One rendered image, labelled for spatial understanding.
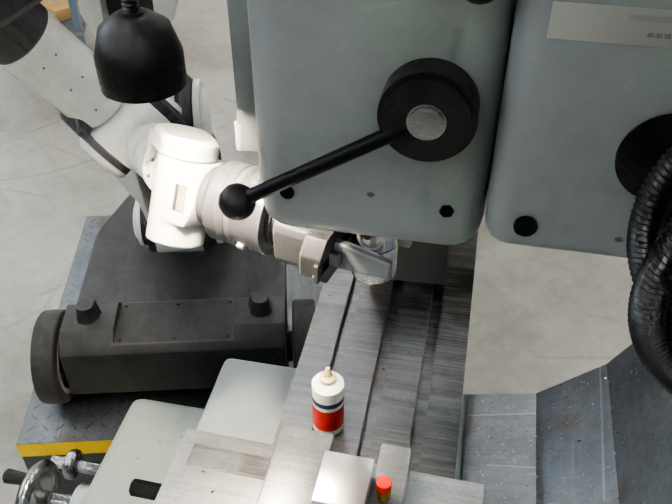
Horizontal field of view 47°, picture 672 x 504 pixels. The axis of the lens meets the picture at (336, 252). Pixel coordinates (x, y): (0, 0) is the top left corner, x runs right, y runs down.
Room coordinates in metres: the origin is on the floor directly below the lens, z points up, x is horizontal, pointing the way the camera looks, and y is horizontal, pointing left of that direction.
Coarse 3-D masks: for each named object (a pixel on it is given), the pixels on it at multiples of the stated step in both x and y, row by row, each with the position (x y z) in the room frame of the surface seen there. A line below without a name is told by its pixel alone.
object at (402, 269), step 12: (408, 252) 0.90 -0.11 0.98; (420, 252) 0.89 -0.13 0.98; (432, 252) 0.89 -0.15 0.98; (444, 252) 0.89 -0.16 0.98; (408, 264) 0.90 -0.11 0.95; (420, 264) 0.89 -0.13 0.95; (432, 264) 0.89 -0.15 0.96; (444, 264) 0.89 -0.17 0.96; (396, 276) 0.90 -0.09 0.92; (408, 276) 0.89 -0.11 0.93; (420, 276) 0.89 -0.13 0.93; (432, 276) 0.89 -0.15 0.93; (444, 276) 0.89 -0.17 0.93
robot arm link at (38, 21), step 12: (36, 12) 0.87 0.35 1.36; (12, 24) 0.84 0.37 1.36; (24, 24) 0.85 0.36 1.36; (36, 24) 0.86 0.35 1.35; (0, 36) 0.83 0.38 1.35; (12, 36) 0.84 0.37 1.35; (24, 36) 0.84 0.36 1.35; (36, 36) 0.85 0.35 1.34; (0, 48) 0.83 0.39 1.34; (12, 48) 0.84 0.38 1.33; (24, 48) 0.84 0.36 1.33; (0, 60) 0.84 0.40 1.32; (12, 60) 0.84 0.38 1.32
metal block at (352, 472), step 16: (336, 464) 0.46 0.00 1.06; (352, 464) 0.46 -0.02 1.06; (368, 464) 0.46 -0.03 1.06; (320, 480) 0.44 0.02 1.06; (336, 480) 0.44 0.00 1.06; (352, 480) 0.44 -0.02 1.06; (368, 480) 0.44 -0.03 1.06; (320, 496) 0.43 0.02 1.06; (336, 496) 0.43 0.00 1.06; (352, 496) 0.43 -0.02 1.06; (368, 496) 0.44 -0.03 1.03
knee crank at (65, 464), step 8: (56, 456) 0.86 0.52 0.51; (64, 456) 0.86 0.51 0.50; (72, 456) 0.85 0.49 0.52; (80, 456) 0.86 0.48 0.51; (56, 464) 0.85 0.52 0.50; (64, 464) 0.84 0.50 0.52; (72, 464) 0.84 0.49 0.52; (80, 464) 0.84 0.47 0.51; (88, 464) 0.84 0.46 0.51; (96, 464) 0.84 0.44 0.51; (64, 472) 0.83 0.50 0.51; (72, 472) 0.83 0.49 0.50; (80, 472) 0.84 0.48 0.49; (88, 472) 0.83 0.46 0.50; (96, 472) 0.83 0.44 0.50
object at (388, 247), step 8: (352, 240) 0.59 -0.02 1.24; (360, 240) 0.58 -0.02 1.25; (368, 240) 0.58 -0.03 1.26; (376, 240) 0.58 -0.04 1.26; (384, 240) 0.58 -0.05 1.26; (392, 240) 0.58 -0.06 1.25; (368, 248) 0.58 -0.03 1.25; (376, 248) 0.58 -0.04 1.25; (384, 248) 0.58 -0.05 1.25; (392, 248) 0.58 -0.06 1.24; (392, 256) 0.59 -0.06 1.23; (352, 272) 0.59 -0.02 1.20; (360, 280) 0.58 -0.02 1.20; (368, 280) 0.58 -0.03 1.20; (376, 280) 0.58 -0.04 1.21; (384, 280) 0.58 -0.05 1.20
